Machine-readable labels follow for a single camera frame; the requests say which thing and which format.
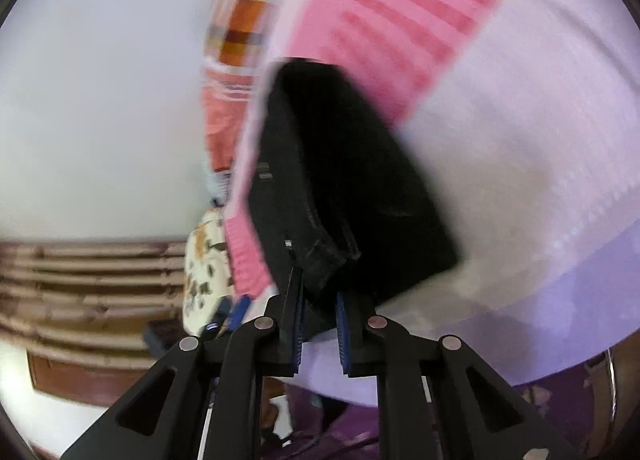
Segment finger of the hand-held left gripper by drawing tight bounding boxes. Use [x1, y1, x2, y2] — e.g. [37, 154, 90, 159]
[227, 294, 252, 334]

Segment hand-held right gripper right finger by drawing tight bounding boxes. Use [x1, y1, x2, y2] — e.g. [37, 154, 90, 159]
[336, 291, 592, 460]

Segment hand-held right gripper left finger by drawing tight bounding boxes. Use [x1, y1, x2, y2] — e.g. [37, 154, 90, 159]
[60, 266, 307, 460]

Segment black pants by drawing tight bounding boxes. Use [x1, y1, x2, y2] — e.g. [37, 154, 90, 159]
[247, 57, 459, 342]

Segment floral pillow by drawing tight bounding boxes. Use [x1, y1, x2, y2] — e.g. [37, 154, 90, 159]
[182, 207, 237, 339]

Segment wooden slatted furniture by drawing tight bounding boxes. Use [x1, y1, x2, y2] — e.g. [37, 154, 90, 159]
[0, 237, 190, 408]

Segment purple patterned mat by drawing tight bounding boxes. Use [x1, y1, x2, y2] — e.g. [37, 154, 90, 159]
[280, 355, 608, 460]

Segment pink checked bedsheet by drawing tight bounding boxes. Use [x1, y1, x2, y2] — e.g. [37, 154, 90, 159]
[222, 0, 640, 407]

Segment patchwork quilt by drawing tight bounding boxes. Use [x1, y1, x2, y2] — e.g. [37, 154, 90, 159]
[201, 0, 302, 206]

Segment chrome metal rail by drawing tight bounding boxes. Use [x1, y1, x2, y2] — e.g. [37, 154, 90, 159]
[584, 349, 623, 460]

